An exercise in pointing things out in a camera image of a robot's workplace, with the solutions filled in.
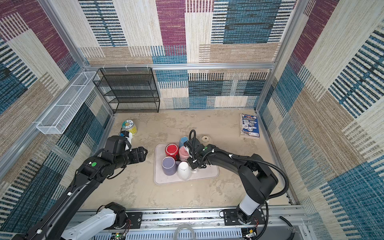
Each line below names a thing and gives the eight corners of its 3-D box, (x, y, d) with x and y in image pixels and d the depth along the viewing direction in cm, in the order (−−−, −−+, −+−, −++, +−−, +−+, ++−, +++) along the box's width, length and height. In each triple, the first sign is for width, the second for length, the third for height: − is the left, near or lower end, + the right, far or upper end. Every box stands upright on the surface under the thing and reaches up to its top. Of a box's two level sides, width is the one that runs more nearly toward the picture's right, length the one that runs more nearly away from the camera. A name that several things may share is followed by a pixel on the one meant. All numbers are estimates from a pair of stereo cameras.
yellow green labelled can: (125, 135, 108) (120, 127, 101) (127, 127, 113) (123, 119, 106) (136, 135, 108) (132, 127, 101) (138, 127, 113) (134, 119, 106)
